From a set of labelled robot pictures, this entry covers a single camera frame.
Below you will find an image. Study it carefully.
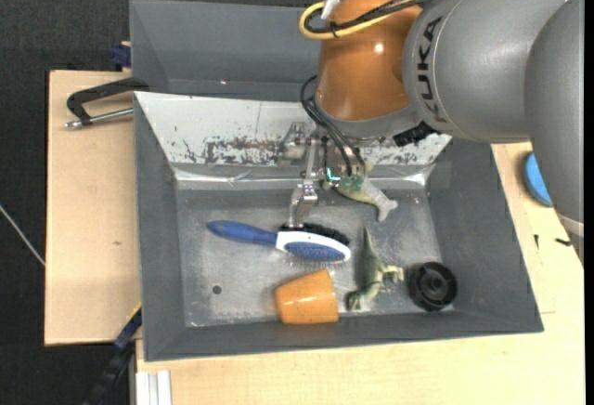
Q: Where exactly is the green toy dinosaur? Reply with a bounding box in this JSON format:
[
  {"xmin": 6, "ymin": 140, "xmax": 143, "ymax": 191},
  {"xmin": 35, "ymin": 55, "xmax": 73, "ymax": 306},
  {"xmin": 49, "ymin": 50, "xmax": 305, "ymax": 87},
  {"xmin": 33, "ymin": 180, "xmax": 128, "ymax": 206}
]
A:
[{"xmin": 345, "ymin": 226, "xmax": 406, "ymax": 313}]

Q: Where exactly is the blue and white brush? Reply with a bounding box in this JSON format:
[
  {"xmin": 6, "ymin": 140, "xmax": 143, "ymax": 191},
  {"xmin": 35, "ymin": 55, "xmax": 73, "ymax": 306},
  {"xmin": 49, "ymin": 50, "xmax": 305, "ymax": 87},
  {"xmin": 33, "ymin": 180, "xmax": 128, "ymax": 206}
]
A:
[{"xmin": 206, "ymin": 219, "xmax": 353, "ymax": 266}]

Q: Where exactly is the blue round pad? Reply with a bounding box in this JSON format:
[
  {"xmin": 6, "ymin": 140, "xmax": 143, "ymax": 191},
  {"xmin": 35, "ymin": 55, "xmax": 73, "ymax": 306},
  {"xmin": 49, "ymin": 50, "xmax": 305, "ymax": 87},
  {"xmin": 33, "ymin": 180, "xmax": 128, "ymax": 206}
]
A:
[{"xmin": 524, "ymin": 151, "xmax": 554, "ymax": 208}]

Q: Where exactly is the orange cup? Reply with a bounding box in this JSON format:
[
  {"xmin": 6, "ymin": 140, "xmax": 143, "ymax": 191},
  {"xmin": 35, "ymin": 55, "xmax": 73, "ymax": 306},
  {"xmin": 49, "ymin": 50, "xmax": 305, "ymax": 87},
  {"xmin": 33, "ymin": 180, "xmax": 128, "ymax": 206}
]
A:
[{"xmin": 273, "ymin": 268, "xmax": 341, "ymax": 326}]

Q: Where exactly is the pale wood board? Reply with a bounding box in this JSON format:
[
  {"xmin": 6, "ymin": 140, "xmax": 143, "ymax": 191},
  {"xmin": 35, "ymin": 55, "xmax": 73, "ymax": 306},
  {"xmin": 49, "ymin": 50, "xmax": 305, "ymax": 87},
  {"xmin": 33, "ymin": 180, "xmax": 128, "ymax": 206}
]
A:
[{"xmin": 44, "ymin": 70, "xmax": 146, "ymax": 347}]

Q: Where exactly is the cream toy sea animal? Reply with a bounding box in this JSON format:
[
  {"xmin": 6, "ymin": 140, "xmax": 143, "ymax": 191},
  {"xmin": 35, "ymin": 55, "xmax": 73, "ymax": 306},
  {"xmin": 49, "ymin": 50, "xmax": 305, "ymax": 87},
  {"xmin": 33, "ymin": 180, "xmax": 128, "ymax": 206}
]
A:
[{"xmin": 333, "ymin": 160, "xmax": 400, "ymax": 223}]

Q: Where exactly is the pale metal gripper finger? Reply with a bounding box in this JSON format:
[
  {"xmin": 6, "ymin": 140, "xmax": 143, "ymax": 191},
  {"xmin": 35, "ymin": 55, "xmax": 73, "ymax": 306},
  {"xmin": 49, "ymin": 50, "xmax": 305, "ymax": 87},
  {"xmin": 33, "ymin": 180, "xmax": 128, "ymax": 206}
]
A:
[
  {"xmin": 287, "ymin": 187, "xmax": 305, "ymax": 230},
  {"xmin": 299, "ymin": 180, "xmax": 321, "ymax": 219}
]

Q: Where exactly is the grey metal bin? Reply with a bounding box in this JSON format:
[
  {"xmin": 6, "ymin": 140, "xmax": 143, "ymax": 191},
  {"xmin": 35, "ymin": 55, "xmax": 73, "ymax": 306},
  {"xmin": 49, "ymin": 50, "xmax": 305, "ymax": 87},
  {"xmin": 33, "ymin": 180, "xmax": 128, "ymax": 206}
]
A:
[{"xmin": 127, "ymin": 0, "xmax": 545, "ymax": 363}]

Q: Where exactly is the black cylinder on white bracket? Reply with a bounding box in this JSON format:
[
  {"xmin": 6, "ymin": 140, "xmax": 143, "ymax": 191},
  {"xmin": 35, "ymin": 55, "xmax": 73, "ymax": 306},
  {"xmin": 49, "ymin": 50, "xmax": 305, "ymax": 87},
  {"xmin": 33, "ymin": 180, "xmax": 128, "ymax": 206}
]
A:
[{"xmin": 364, "ymin": 121, "xmax": 433, "ymax": 148}]

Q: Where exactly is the black round ribbed cap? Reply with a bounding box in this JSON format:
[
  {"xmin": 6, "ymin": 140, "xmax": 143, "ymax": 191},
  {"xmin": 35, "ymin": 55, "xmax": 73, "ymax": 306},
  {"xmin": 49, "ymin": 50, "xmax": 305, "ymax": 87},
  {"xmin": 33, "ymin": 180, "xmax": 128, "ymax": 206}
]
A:
[{"xmin": 407, "ymin": 261, "xmax": 459, "ymax": 313}]

